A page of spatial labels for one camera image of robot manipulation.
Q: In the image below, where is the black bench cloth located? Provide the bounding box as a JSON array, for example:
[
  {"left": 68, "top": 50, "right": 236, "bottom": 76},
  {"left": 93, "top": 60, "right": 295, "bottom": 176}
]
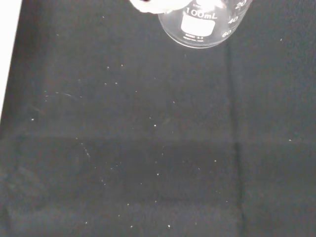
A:
[{"left": 0, "top": 0, "right": 316, "bottom": 237}]

